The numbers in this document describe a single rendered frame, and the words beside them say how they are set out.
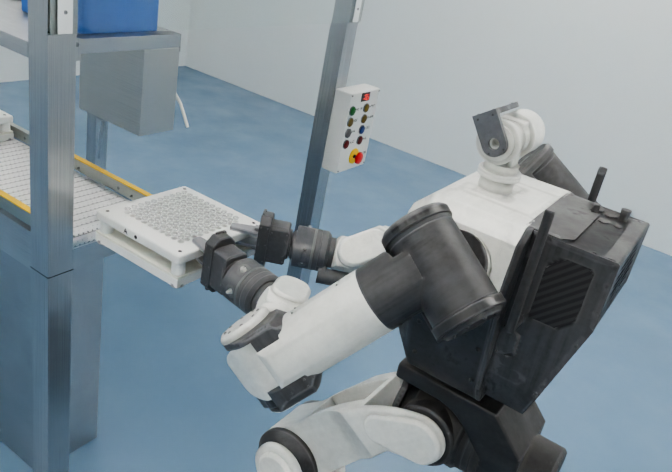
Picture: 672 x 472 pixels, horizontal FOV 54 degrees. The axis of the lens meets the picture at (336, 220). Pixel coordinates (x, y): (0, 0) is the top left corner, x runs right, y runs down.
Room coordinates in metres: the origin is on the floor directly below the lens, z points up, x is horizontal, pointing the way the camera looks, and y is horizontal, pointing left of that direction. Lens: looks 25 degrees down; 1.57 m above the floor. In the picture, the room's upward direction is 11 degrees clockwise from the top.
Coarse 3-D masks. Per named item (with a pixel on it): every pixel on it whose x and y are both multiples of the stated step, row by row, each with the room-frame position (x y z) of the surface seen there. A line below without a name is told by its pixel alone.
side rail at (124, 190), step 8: (16, 128) 1.76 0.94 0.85; (16, 136) 1.76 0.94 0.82; (24, 136) 1.74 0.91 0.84; (80, 168) 1.62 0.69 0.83; (88, 168) 1.60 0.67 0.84; (88, 176) 1.60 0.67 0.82; (96, 176) 1.58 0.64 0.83; (104, 176) 1.57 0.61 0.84; (104, 184) 1.57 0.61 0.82; (112, 184) 1.55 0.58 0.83; (120, 184) 1.54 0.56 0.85; (120, 192) 1.54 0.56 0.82; (128, 192) 1.52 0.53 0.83; (136, 192) 1.51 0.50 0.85
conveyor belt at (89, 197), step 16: (0, 144) 1.70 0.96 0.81; (16, 144) 1.73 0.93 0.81; (0, 160) 1.60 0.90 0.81; (16, 160) 1.62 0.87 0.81; (0, 176) 1.51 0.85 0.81; (16, 176) 1.53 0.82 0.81; (80, 176) 1.60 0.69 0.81; (16, 192) 1.44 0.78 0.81; (80, 192) 1.51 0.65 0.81; (96, 192) 1.53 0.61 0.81; (112, 192) 1.54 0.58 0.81; (80, 208) 1.42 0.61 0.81; (96, 208) 1.44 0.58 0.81; (80, 224) 1.35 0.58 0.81; (96, 224) 1.37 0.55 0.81; (80, 240) 1.31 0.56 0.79
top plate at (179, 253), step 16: (192, 192) 1.39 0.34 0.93; (112, 208) 1.23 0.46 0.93; (224, 208) 1.34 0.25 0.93; (112, 224) 1.18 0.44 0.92; (128, 224) 1.18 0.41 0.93; (144, 224) 1.19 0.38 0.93; (256, 224) 1.29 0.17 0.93; (144, 240) 1.14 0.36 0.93; (160, 240) 1.14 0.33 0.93; (176, 240) 1.15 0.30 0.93; (176, 256) 1.09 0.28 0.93; (192, 256) 1.12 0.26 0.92
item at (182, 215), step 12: (156, 204) 1.28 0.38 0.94; (168, 204) 1.29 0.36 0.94; (180, 204) 1.30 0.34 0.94; (192, 204) 1.32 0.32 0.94; (156, 216) 1.22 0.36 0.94; (168, 216) 1.23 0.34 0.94; (180, 216) 1.24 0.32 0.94; (192, 216) 1.25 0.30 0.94; (204, 216) 1.26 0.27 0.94; (216, 216) 1.28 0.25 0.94; (168, 228) 1.18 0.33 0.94; (180, 228) 1.19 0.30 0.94; (192, 228) 1.20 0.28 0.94
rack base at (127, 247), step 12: (96, 240) 1.21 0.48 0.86; (108, 240) 1.19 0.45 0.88; (120, 240) 1.19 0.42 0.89; (132, 240) 1.20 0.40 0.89; (120, 252) 1.17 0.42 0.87; (132, 252) 1.15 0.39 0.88; (144, 252) 1.16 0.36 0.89; (252, 252) 1.28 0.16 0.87; (144, 264) 1.13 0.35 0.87; (156, 264) 1.12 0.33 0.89; (168, 264) 1.13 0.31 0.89; (192, 264) 1.15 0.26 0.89; (168, 276) 1.10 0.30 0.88; (180, 276) 1.09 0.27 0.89; (192, 276) 1.12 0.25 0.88
